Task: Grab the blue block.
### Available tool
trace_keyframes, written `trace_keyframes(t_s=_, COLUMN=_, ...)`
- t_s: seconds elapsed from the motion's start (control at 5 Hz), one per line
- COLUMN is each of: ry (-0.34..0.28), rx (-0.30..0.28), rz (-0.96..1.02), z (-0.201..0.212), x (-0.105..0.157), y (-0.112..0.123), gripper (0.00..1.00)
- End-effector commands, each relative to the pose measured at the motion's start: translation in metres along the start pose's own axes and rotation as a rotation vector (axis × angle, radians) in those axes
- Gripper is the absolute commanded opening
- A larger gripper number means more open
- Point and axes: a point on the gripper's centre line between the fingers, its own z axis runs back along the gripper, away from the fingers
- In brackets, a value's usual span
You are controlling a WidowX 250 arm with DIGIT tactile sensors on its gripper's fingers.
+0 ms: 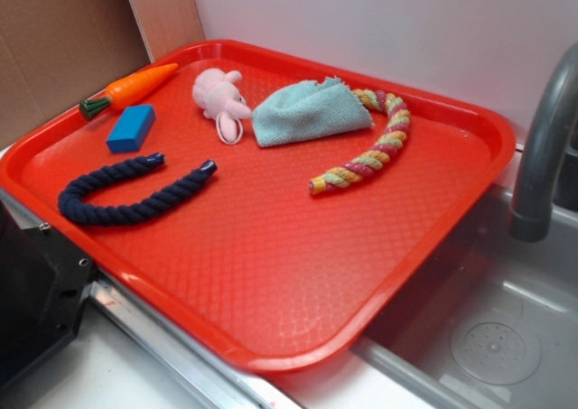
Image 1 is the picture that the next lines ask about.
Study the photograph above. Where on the blue rectangular block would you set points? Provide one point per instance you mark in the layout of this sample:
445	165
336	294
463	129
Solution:
131	129

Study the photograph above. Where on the light blue cloth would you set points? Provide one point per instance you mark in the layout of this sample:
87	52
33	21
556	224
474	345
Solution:
308	110

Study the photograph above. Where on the red plastic tray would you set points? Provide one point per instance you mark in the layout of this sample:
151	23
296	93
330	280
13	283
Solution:
267	275

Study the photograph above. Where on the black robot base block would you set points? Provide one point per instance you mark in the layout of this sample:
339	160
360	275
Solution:
45	282

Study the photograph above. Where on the grey toy sink basin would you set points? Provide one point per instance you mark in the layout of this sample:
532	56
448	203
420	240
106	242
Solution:
487	321

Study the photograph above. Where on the grey sink faucet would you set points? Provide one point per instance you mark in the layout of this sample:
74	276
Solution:
547	174

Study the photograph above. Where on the orange toy carrot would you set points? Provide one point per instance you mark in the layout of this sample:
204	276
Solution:
124	92

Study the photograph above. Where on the silver metal rail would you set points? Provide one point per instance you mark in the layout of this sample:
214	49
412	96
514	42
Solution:
127	355

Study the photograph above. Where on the brown cardboard panel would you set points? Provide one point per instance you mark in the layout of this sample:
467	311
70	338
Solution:
56	52

